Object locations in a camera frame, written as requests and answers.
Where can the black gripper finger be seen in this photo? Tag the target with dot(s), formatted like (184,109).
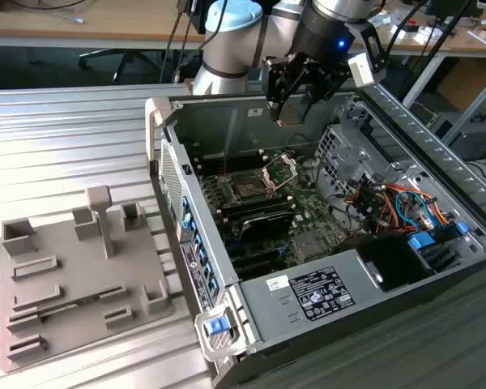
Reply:
(328,85)
(275,81)

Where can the silver CPU green edge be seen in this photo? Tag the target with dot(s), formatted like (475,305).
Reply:
(290,118)

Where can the thin metal locking lever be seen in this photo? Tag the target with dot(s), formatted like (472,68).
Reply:
(284,183)
(225,164)

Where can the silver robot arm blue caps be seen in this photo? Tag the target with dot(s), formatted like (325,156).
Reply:
(227,48)

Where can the CPU socket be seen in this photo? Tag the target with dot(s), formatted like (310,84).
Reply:
(247,188)

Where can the black expansion slot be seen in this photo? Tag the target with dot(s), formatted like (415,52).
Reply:
(259,265)

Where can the grey open PC case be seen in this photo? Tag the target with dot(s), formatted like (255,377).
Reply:
(210,121)

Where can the metal drive cage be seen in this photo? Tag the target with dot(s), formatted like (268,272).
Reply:
(358,156)

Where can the small white box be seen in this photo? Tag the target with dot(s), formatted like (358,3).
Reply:
(405,31)

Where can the black slanted pole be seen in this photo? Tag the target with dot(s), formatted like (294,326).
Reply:
(437,42)

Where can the green motherboard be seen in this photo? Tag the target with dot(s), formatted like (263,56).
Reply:
(308,210)

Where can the black monitor base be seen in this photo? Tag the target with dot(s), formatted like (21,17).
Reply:
(449,6)

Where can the large brown cardboard box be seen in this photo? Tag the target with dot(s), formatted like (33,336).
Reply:
(465,81)

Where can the black graphics card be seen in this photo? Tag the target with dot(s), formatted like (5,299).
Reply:
(263,225)

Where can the black office chair base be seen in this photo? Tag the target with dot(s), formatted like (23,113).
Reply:
(123,61)

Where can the grey box on floor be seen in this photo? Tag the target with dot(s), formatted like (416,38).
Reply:
(478,139)

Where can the wooden desk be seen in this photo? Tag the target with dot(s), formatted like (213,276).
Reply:
(105,24)

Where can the blue disk carrier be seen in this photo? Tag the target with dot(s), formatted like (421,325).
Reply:
(423,243)

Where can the small blue drive clip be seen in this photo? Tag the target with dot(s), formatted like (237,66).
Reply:
(462,227)

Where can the grey power supply with labels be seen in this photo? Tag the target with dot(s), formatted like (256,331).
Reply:
(267,316)

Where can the blue case latch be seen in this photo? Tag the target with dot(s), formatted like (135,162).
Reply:
(215,326)

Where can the grey parts rack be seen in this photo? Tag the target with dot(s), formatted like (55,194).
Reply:
(77,275)

